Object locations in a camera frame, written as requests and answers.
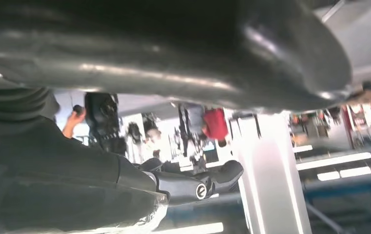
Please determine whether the standing humanoid robot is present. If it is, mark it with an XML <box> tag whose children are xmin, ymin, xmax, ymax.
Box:
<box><xmin>84</xmin><ymin>93</ymin><xmax>128</xmax><ymax>155</ymax></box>

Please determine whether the person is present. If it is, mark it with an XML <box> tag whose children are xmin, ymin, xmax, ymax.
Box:
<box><xmin>178</xmin><ymin>104</ymin><xmax>206</xmax><ymax>169</ymax></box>
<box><xmin>202</xmin><ymin>107</ymin><xmax>230</xmax><ymax>149</ymax></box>

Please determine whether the white square pillar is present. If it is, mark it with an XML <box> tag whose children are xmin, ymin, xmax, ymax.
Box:
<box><xmin>230</xmin><ymin>111</ymin><xmax>312</xmax><ymax>234</ymax></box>

